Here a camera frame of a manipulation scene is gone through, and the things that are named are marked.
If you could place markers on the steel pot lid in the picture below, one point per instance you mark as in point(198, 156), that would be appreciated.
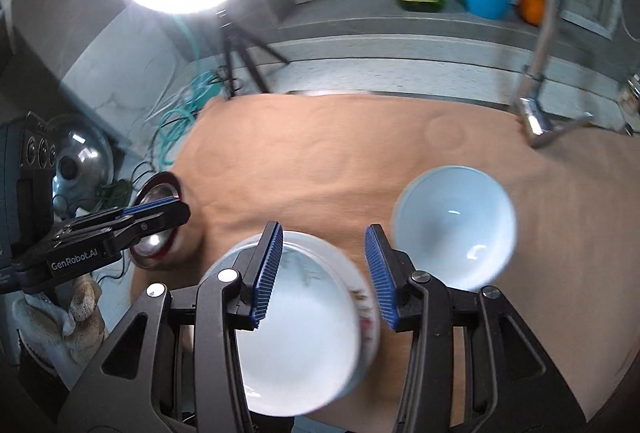
point(85, 148)

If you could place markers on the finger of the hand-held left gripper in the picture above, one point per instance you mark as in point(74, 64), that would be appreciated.
point(150, 228)
point(150, 208)

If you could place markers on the person's left hand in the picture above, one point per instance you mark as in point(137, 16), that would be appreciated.
point(82, 308)

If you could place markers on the chrome faucet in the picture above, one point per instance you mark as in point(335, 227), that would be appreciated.
point(535, 118)

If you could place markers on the tan table mat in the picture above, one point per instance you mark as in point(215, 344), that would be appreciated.
point(350, 163)

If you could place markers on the white plate with grey print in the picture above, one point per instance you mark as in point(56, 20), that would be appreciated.
point(300, 353)

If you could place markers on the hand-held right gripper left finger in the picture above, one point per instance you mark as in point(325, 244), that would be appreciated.
point(267, 278)

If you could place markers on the orange fruit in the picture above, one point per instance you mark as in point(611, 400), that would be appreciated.
point(531, 8)

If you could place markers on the light blue ceramic bowl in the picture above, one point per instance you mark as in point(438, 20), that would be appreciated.
point(450, 223)

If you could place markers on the black tripod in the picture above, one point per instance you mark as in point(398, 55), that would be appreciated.
point(230, 53)

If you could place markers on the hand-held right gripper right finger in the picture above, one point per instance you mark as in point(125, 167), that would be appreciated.
point(382, 278)

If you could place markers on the red bowl with steel inside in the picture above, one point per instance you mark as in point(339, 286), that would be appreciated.
point(150, 247)

